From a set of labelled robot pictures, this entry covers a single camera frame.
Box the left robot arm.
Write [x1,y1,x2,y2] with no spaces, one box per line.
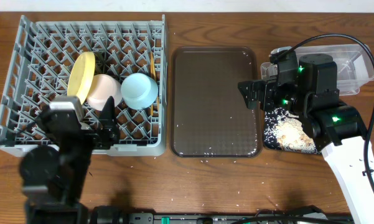
[19,96,120,223]

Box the light blue bowl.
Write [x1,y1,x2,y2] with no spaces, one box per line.
[121,73,159,110]

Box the rice and nutshell pile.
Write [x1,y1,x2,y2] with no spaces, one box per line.
[264,107,320,155]

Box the clear plastic bin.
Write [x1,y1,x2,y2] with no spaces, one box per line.
[262,44,374,96]

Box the pink bowl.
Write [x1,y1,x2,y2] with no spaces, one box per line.
[86,74,122,111]

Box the dark brown serving tray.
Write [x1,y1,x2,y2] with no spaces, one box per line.
[170,47,263,157]

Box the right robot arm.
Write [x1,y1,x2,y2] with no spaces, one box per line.
[238,80,374,223]

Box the wooden chopstick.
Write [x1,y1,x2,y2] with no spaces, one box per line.
[150,52,157,81]
[150,97,159,117]

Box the black tray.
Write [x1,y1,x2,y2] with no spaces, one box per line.
[263,107,323,156]

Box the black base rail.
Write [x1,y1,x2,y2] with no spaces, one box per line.
[86,205,354,224]

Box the yellow plate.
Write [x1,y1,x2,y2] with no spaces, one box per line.
[67,52,95,104]

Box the grey dish rack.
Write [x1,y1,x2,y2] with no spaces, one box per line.
[0,17,167,157]

